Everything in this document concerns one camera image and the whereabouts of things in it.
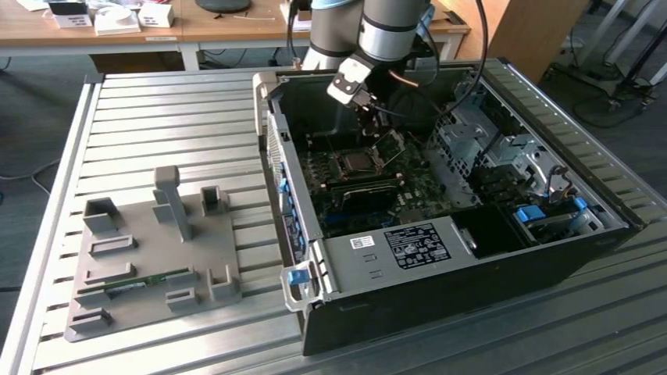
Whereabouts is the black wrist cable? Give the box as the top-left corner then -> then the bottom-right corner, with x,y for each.
373,0 -> 490,118

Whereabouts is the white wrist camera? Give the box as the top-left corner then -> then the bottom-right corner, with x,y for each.
326,54 -> 376,106

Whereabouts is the white labelled box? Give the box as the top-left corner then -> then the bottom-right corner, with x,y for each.
136,4 -> 176,28
54,13 -> 94,29

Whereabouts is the green RAM stick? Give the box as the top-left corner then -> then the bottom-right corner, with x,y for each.
101,271 -> 192,294

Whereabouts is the black arm base cable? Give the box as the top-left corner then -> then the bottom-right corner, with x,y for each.
282,0 -> 313,71

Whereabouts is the black PC case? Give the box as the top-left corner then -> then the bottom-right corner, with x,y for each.
252,57 -> 667,357

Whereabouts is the black plastic shroud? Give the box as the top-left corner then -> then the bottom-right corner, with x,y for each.
449,205 -> 532,259

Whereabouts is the silver CPU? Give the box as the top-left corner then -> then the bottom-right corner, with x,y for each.
340,152 -> 374,172

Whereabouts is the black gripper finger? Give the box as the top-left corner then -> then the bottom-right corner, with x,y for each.
360,105 -> 389,138

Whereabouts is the metal socket cover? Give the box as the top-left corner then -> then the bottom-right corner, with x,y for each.
369,130 -> 408,166

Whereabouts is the wooden cabinet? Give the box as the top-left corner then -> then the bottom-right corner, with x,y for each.
482,0 -> 593,85

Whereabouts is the black equipment stand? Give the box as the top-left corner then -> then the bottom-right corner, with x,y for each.
540,0 -> 667,102

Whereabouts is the black round object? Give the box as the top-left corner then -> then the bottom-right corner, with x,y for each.
196,0 -> 252,13

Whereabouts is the white round holder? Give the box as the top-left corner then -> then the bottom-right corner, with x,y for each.
93,7 -> 141,36

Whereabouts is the black RAM slot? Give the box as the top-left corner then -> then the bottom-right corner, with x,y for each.
325,175 -> 406,195

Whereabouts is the green motherboard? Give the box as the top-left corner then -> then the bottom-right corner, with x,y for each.
298,130 -> 484,239

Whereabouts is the blue disk carrier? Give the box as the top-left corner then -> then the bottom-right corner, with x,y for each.
512,205 -> 545,227

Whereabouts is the wooden desk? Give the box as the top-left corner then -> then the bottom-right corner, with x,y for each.
178,0 -> 473,71
0,0 -> 184,71

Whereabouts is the grey parts rack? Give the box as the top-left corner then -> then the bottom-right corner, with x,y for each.
61,166 -> 245,344

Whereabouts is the coloured wire bundle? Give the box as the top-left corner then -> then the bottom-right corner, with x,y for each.
540,166 -> 579,204

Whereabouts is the grey power supply unit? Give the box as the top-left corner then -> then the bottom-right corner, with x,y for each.
316,216 -> 478,304

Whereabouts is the metal drive cage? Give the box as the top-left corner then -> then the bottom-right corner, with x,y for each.
424,76 -> 543,208

